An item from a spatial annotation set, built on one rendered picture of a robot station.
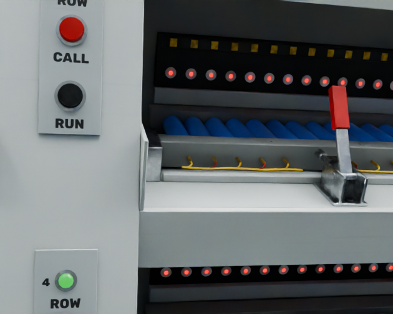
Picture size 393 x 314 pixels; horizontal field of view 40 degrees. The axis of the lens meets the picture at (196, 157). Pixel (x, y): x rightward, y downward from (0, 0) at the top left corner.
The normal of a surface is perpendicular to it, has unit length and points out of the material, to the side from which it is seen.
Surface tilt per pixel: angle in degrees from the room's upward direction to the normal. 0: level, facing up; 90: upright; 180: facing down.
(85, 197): 90
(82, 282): 90
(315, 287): 110
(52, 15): 90
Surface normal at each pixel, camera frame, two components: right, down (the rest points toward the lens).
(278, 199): 0.10, -0.94
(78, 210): 0.22, 0.00
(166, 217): 0.19, 0.35
